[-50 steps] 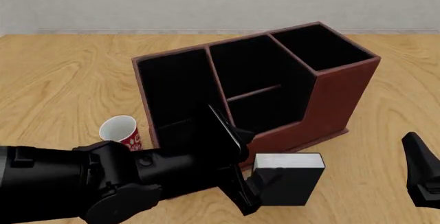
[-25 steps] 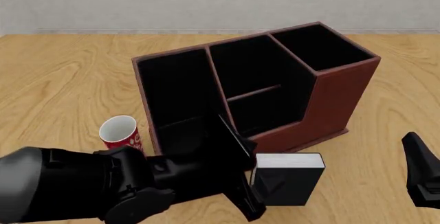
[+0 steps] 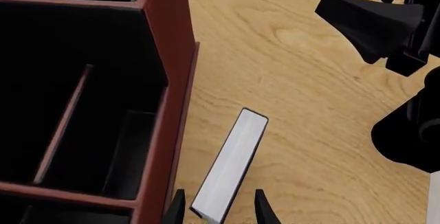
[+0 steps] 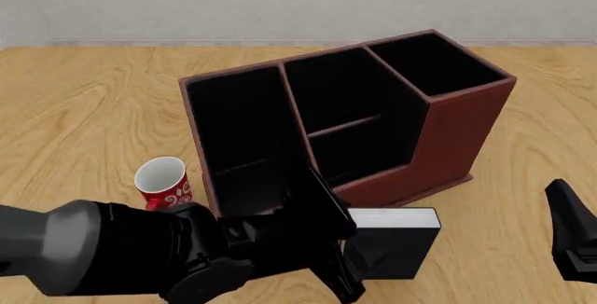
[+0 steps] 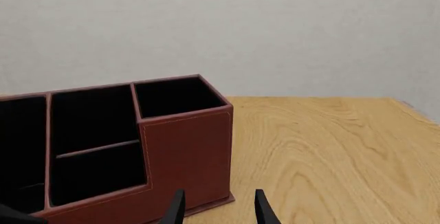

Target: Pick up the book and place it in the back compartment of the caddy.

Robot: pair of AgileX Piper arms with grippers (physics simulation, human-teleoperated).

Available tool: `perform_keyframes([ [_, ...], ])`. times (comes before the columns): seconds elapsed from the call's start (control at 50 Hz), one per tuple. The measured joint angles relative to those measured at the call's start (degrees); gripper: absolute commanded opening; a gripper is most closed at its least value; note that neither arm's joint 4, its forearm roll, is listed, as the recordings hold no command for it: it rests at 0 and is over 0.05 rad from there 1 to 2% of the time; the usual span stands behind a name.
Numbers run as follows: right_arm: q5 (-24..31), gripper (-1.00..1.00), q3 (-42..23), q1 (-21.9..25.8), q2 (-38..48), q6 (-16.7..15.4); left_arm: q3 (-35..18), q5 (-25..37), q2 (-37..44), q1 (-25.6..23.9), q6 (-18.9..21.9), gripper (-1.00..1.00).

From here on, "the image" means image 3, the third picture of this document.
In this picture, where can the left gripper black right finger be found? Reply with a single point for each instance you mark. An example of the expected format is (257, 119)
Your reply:
(263, 209)

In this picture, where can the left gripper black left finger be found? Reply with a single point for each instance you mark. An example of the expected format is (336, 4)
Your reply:
(177, 211)

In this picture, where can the book with white pages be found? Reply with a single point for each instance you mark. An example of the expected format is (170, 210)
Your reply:
(229, 164)

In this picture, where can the red-brown desk caddy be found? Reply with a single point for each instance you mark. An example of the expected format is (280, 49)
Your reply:
(165, 61)

